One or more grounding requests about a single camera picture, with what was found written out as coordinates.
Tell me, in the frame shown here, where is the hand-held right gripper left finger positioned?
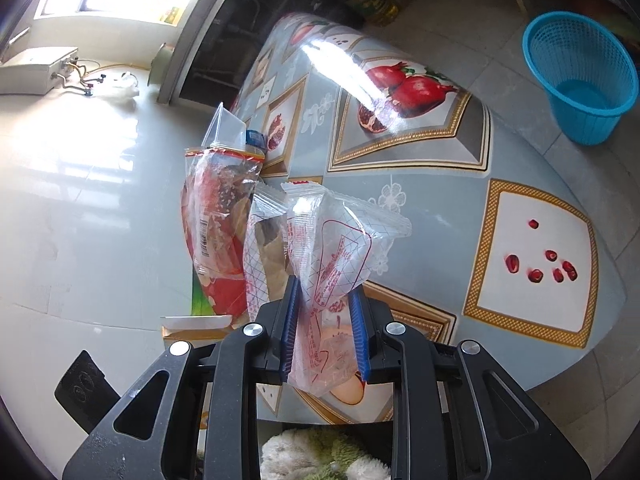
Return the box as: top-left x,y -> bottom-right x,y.
62,276 -> 301,480

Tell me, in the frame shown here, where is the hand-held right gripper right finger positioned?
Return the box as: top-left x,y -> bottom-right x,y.
349,287 -> 593,480

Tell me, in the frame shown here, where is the clear red-printed plastic wrapper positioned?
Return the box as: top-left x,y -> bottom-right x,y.
280,181 -> 413,396

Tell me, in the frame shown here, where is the red green printed food packet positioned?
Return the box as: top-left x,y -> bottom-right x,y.
181,147 -> 266,318

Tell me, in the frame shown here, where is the clear plastic food container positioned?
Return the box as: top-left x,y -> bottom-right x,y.
201,102 -> 249,150

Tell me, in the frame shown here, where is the blue plastic basket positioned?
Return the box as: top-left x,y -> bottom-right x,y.
522,11 -> 639,147

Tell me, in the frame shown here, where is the clear crosshatch plastic wrapper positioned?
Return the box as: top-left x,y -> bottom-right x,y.
242,182 -> 296,321

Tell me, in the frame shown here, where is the cardboard box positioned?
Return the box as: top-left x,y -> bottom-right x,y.
160,314 -> 233,346

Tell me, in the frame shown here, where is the white green fluffy cloth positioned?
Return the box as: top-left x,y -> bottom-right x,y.
260,427 -> 392,480

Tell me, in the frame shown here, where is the pomegranate printed tablecloth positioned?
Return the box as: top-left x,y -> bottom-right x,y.
230,12 -> 628,426

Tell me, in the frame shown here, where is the black flat object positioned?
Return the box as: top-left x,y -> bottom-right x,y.
54,350 -> 121,433

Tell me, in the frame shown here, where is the white plastic bag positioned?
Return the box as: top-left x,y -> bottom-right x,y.
97,72 -> 141,101

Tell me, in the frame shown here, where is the cooking oil bottle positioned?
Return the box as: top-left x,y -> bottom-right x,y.
335,0 -> 401,28

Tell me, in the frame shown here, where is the white metal box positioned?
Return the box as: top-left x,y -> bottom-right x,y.
0,46 -> 81,96

